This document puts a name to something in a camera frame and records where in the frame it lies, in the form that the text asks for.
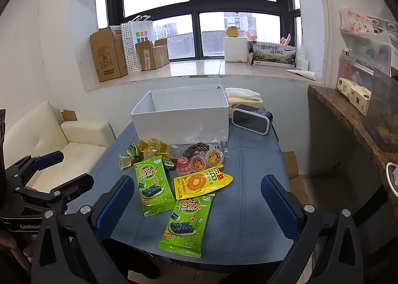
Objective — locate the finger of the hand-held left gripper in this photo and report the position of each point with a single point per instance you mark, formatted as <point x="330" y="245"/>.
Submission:
<point x="46" y="158"/>
<point x="76" y="183"/>

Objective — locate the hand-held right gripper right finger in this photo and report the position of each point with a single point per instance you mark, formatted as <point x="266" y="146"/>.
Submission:
<point x="276" y="206"/>

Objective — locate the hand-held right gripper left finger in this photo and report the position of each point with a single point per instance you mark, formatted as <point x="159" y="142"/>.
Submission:
<point x="115" y="206"/>

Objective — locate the green seaweed snack packet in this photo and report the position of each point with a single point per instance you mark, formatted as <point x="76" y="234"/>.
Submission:
<point x="186" y="225"/>
<point x="152" y="186"/>

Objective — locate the pale green jelly cup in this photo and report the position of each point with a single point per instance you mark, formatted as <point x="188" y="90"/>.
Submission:
<point x="126" y="162"/>

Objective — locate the small green snack packet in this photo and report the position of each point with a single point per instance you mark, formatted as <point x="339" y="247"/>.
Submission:
<point x="169" y="164"/>
<point x="132" y="150"/>

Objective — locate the pink jelly cup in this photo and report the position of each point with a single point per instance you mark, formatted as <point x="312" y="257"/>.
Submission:
<point x="183" y="164"/>

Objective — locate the yellow snack packet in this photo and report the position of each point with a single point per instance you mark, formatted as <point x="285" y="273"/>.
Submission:
<point x="199" y="183"/>

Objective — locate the red jelly cup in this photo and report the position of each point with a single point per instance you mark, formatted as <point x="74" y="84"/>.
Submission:
<point x="199" y="164"/>

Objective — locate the white cardboard box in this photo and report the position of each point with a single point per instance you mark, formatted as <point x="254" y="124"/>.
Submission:
<point x="180" y="125"/>

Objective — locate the person's left hand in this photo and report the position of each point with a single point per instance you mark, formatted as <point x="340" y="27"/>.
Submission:
<point x="7" y="239"/>

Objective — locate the cream leather sofa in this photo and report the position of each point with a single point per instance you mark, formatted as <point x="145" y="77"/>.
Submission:
<point x="77" y="153"/>

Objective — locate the flat cardboard sheet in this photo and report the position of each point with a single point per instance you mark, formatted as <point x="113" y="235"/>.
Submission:
<point x="293" y="172"/>

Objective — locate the blue table cover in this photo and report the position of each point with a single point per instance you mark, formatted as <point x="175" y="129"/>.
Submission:
<point x="248" y="172"/>

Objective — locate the small cardboard piece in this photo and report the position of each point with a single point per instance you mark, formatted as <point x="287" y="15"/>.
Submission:
<point x="69" y="115"/>

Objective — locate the black digital clock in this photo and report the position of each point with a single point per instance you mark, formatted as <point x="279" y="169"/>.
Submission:
<point x="248" y="120"/>

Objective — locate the brown jelly cup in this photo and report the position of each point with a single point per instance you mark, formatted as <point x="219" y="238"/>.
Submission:
<point x="199" y="148"/>

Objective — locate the yellow tissue pack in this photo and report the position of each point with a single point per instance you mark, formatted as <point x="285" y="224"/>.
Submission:
<point x="245" y="103"/>

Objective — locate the tall cardboard box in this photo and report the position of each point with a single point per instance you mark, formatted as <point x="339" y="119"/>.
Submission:
<point x="107" y="57"/>

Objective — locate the white paper cone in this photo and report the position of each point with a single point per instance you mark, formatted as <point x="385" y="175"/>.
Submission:
<point x="303" y="74"/>

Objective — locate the cream dotted tissue box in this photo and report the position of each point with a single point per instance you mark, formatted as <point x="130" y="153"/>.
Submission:
<point x="354" y="94"/>

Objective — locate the clear plastic container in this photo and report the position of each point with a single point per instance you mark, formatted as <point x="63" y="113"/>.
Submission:
<point x="382" y="116"/>

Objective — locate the dotted white paper bag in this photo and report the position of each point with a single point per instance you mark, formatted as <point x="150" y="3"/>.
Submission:
<point x="135" y="41"/>

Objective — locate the small open cardboard box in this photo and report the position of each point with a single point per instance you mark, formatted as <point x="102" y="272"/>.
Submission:
<point x="152" y="55"/>

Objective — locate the white packet stack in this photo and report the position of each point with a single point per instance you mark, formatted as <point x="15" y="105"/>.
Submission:
<point x="301" y="58"/>

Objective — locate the long printed gift box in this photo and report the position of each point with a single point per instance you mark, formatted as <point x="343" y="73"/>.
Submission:
<point x="273" y="53"/>

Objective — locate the pink bottle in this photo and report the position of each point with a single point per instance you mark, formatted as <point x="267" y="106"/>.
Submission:
<point x="344" y="67"/>

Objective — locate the white foam box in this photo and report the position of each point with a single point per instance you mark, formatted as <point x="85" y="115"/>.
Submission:
<point x="236" y="49"/>

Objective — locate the pink figurine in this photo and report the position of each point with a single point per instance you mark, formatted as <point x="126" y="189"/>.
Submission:
<point x="286" y="39"/>

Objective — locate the pink toy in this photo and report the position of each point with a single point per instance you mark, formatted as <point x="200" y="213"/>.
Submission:
<point x="252" y="36"/>

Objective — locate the orange round fruit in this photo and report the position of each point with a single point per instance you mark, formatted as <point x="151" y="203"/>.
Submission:
<point x="232" y="32"/>

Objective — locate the floral printed pack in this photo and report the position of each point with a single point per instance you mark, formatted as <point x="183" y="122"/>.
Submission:
<point x="356" y="19"/>

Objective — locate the white wall shelf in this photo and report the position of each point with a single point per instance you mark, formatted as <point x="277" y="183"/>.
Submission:
<point x="382" y="38"/>

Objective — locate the black window frame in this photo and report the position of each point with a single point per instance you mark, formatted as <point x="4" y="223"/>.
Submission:
<point x="194" y="7"/>

